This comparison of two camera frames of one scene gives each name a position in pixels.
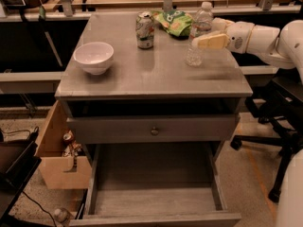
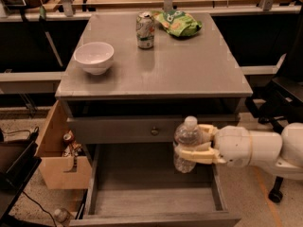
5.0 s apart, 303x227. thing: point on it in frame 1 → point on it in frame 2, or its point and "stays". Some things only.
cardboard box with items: (63, 165) stays
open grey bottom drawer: (153, 184) stays
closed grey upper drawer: (154, 130) stays
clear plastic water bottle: (202, 25) → (187, 132)
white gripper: (240, 36) → (233, 146)
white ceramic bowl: (94, 57) stays
